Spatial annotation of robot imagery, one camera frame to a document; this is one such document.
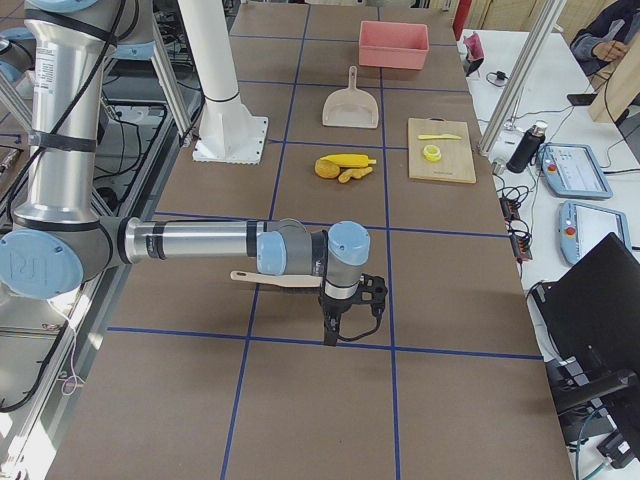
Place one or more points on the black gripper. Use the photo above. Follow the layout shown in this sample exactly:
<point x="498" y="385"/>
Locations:
<point x="334" y="306"/>

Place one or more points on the beige hand brush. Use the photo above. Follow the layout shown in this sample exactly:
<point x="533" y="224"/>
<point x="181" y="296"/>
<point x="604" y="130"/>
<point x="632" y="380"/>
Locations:
<point x="295" y="282"/>

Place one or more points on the tan toy ginger root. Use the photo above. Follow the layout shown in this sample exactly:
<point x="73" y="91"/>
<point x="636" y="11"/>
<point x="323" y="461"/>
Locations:
<point x="354" y="174"/>

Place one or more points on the brown toy potato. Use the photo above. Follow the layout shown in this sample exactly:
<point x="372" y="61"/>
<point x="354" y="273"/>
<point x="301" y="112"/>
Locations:
<point x="326" y="169"/>

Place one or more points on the yellow toy corn cob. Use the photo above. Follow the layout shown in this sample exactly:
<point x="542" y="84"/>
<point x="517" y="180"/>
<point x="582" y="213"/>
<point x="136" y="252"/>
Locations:
<point x="350" y="160"/>

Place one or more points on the beige plastic dustpan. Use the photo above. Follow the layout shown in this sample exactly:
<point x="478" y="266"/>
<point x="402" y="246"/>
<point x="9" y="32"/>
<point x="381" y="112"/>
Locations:
<point x="351" y="107"/>

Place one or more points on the pink plastic bin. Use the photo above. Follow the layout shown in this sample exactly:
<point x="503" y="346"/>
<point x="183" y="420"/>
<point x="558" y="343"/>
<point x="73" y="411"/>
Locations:
<point x="394" y="45"/>

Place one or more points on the yellow toy lemon slices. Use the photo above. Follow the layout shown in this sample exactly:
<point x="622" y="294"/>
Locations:
<point x="431" y="153"/>

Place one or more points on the bamboo cutting board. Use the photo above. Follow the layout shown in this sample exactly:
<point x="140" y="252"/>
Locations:
<point x="456" y="164"/>

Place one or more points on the black power strip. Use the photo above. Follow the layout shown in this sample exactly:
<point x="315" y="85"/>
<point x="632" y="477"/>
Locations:
<point x="518" y="230"/>

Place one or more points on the yellow plastic knife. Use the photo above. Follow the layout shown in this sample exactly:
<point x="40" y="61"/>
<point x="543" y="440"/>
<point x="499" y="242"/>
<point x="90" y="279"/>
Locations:
<point x="443" y="136"/>

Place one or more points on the black water bottle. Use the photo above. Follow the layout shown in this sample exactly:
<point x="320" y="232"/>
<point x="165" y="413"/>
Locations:
<point x="527" y="148"/>

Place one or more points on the black laptop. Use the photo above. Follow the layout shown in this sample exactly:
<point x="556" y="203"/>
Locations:
<point x="592" y="312"/>

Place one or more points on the lower teach pendant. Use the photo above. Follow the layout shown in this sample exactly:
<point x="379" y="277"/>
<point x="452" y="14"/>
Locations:
<point x="582" y="226"/>

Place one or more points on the teach pendant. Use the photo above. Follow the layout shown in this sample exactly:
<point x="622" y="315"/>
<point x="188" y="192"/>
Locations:
<point x="572" y="171"/>
<point x="582" y="226"/>

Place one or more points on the upper teach pendant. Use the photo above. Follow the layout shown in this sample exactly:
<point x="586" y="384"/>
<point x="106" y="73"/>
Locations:
<point x="572" y="171"/>

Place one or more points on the black smartphone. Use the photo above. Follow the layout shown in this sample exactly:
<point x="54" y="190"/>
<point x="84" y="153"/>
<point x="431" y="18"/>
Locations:
<point x="583" y="99"/>

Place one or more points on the seated person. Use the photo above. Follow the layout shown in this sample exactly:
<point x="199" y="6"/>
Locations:
<point x="606" y="39"/>

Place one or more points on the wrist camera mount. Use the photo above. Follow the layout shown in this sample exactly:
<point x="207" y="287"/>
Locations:
<point x="372" y="291"/>

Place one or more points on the white camera mast base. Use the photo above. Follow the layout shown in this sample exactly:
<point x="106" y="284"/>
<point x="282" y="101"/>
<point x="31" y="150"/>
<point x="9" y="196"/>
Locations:
<point x="228" y="132"/>

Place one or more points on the aluminium frame post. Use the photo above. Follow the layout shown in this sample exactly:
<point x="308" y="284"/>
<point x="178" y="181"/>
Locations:
<point x="506" y="108"/>

